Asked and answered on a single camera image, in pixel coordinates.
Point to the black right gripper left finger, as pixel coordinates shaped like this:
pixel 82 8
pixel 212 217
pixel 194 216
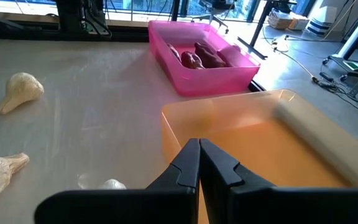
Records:
pixel 120 207

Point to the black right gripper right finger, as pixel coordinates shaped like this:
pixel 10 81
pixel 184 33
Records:
pixel 291 207

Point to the white garlic bulb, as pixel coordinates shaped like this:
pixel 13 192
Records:
pixel 112 184
pixel 22 90

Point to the orange translucent plastic bin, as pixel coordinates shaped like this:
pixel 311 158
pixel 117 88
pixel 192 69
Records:
pixel 259 149

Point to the pink translucent plastic bin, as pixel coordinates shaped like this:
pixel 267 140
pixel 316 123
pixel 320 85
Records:
pixel 197 81

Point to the white power strip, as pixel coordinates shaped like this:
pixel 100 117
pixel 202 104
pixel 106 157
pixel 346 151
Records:
pixel 281 46

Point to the black office desk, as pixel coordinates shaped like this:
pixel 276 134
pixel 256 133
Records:
pixel 258 28

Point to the white standing desk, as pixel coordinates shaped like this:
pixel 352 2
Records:
pixel 357 37

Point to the cardboard box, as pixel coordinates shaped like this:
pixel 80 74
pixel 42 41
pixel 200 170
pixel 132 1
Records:
pixel 299 23

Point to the wicker storage box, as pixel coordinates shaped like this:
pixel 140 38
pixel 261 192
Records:
pixel 279 20

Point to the white striped box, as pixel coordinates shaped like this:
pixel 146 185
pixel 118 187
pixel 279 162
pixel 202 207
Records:
pixel 322 21

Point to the large glass window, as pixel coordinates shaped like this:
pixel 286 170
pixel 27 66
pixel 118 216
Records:
pixel 141 4

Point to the black office chair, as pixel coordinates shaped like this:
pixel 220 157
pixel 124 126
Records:
pixel 213 15

